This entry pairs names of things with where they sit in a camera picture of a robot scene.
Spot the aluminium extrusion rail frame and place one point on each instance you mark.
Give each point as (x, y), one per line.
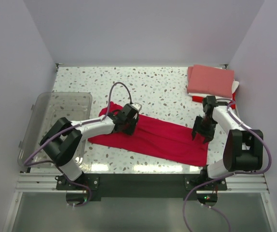
(244, 207)

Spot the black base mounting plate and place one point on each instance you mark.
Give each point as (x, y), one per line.
(98, 186)

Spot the folded red t-shirt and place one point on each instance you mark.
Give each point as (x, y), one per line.
(196, 97)

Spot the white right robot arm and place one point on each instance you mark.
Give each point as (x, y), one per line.
(243, 150)

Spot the folded pink t-shirt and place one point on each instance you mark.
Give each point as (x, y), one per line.
(210, 80)

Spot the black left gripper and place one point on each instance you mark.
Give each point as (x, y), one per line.
(130, 130)

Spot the crimson red t-shirt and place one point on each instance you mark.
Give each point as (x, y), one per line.
(160, 139)

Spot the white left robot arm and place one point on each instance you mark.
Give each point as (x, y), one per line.
(61, 141)

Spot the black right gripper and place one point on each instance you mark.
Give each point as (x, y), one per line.
(208, 135)

